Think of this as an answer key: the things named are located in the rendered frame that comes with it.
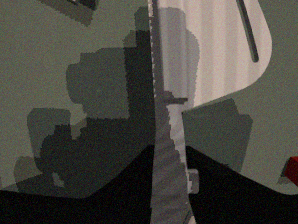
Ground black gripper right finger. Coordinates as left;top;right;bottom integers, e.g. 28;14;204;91
185;147;298;224

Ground red rectangular block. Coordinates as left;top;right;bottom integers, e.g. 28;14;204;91
285;156;298;186

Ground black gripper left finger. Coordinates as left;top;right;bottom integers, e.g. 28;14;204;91
0;145;156;224

